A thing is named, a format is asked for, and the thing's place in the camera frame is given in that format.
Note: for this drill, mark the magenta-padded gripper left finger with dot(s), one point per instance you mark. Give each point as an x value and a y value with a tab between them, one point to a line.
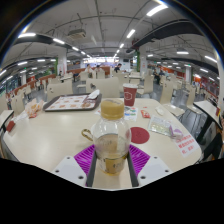
66	168

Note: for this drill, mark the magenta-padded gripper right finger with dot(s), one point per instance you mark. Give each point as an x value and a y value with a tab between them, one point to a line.
155	168

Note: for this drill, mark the clear yellow-capped drink bottle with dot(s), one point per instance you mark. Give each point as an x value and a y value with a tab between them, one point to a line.
111	140

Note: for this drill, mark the flat round red coaster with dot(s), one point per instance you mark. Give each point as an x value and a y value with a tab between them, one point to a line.
140	135

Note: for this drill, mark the small purple packet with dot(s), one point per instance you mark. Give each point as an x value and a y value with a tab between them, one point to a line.
176	132

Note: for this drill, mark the clear plastic packet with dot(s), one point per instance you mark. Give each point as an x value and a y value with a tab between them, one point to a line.
160	125

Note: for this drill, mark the small red sauce sachet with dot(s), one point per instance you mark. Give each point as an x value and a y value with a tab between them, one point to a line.
145	114

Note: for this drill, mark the small white sachet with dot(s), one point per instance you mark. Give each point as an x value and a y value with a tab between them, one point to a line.
159	111

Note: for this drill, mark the brown food tray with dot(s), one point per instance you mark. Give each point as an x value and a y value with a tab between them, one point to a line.
70	102

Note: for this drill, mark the food wrapper with fries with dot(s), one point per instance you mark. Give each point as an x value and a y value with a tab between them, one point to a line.
34	108

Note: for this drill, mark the white paper card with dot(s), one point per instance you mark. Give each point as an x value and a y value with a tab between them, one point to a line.
20	116

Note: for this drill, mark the red carton box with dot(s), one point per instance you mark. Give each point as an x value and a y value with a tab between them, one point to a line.
10	126

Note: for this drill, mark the red paper cup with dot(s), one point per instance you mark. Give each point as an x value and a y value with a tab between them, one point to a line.
130	96

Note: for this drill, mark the beige side table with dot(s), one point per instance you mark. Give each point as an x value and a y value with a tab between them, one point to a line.
5	117
206	110

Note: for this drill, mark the crumpled white napkin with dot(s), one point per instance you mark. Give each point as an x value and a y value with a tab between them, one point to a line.
94	94

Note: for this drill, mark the group of beige chairs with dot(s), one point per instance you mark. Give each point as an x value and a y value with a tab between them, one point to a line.
106	87

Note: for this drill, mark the ceiling air conditioner unit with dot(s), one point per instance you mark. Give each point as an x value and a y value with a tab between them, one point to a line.
76	33

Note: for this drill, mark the group of ceiling lights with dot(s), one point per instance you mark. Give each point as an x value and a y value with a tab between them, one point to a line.
156	9

